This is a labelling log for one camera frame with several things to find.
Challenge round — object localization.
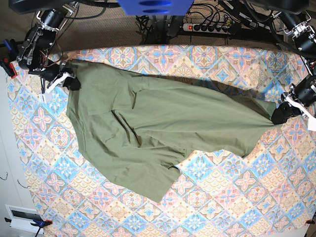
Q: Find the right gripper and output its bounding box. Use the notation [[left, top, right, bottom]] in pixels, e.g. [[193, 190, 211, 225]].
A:
[[39, 65, 74, 103]]

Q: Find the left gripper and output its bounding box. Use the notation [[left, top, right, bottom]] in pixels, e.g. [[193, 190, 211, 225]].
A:
[[279, 79, 316, 130]]

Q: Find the green t-shirt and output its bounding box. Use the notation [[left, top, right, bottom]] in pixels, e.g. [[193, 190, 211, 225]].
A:
[[66, 61, 277, 202]]

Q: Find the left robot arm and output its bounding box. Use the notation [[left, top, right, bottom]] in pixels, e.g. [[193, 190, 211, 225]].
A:
[[263, 0, 316, 131]]

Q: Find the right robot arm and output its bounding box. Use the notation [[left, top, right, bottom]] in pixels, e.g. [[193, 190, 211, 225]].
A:
[[8, 0, 80, 103]]

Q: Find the blue clamp upper left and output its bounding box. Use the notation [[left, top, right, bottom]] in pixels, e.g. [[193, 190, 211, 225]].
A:
[[0, 39, 18, 79]]

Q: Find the blue clamp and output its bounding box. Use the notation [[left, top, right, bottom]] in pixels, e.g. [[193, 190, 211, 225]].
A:
[[4, 218, 52, 237], [0, 39, 18, 79]]

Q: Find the patterned tablecloth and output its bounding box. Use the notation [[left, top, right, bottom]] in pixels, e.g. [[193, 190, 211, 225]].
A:
[[0, 45, 316, 237]]

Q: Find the orange clamp lower right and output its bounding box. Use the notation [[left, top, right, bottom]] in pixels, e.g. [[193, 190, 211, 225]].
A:
[[305, 219, 315, 225]]

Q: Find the white power strip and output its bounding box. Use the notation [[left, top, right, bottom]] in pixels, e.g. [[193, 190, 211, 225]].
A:
[[182, 23, 229, 34]]

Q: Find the blue clamp lower left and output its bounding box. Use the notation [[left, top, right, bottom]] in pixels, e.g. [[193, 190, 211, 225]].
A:
[[4, 218, 52, 237]]

